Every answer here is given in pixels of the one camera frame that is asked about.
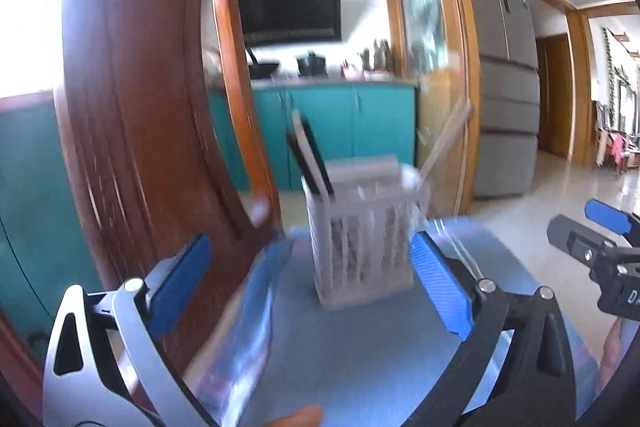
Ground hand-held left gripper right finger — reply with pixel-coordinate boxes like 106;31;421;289
410;232;582;427

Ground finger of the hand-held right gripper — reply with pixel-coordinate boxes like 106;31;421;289
547;214;622;269
585;199;640;239

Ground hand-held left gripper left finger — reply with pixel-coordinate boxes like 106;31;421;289
42;234;222;427

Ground white plastic utensil basket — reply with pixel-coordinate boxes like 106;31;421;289
300;156;434;311

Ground beige chopstick with red end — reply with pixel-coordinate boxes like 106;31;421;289
417;99;474;182

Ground black chopstick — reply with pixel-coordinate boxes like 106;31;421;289
285;132;323;200

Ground dark brown chopstick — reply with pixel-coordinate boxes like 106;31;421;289
299;116;336;198

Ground person's right hand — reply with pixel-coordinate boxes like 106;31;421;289
597;321;627;394

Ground person's left hand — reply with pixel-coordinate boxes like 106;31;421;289
264;404;324;427

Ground brown wooden door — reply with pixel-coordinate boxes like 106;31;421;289
536;33;574;159

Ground grey refrigerator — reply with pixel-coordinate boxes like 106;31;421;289
459;0;544;200

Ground brown wooden chair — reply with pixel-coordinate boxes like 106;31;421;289
52;0;287;360

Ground teal base cabinets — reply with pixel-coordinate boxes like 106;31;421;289
207;83;419;194

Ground black wok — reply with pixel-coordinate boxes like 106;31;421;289
244;48;281;81

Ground wooden framed glass sliding door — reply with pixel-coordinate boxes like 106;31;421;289
386;0;482;219

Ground knife block with knives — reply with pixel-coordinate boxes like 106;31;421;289
359;38;394;72

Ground black cooking pot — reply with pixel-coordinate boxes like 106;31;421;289
296;51;329;78

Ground black range hood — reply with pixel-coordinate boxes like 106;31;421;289
234;0;344;46

